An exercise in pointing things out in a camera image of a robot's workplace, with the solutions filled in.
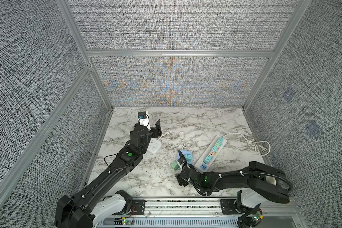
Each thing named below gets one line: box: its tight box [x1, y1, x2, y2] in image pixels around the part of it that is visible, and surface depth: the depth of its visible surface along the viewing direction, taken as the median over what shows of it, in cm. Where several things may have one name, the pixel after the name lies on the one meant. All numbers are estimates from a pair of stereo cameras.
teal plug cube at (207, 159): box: [203, 154, 212, 165], surface depth 85 cm
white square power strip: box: [146, 138, 162, 155], surface depth 96 cm
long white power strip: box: [194, 134, 228, 173], surface depth 89 cm
